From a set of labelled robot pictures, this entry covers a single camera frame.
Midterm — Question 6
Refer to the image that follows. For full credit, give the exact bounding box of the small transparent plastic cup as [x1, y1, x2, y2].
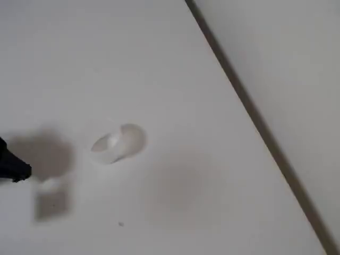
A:
[89, 123, 147, 165]

